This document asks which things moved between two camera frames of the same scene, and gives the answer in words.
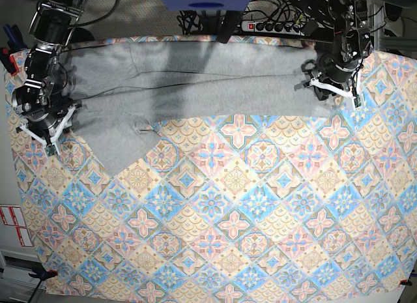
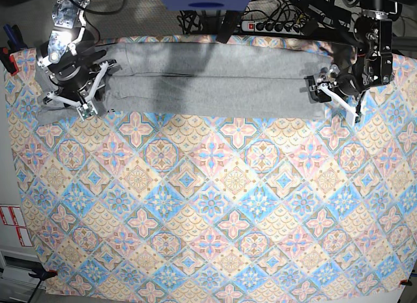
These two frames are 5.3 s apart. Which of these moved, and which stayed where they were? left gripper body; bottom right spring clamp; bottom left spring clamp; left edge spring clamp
Moved: left gripper body
Stayed: bottom right spring clamp; left edge spring clamp; bottom left spring clamp
